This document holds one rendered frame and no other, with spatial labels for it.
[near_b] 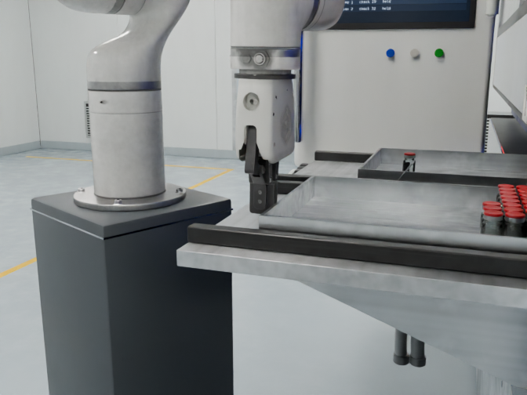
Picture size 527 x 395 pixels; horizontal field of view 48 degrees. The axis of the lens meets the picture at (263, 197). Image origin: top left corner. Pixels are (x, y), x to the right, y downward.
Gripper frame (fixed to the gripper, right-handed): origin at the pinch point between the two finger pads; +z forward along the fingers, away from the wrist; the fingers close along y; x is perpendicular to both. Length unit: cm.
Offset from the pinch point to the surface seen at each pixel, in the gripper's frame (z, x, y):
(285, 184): 2.8, 3.1, 19.9
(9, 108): 52, 487, 494
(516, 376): 17.3, -31.5, -2.9
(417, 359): 72, -16, 99
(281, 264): 4.3, -6.0, -11.4
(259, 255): 4.0, -3.1, -10.3
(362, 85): -10, 3, 88
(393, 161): 4, -10, 53
